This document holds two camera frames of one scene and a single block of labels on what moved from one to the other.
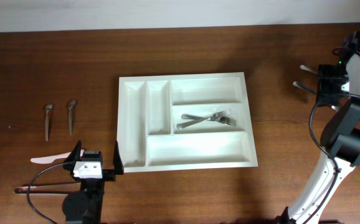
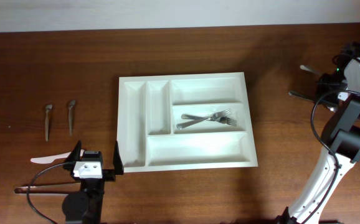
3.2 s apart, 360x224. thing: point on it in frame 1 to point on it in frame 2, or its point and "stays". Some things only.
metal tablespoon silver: x=303 y=67 stays
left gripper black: x=109 y=174 stays
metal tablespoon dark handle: x=296 y=83 to x=304 y=96
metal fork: x=215 y=117 stays
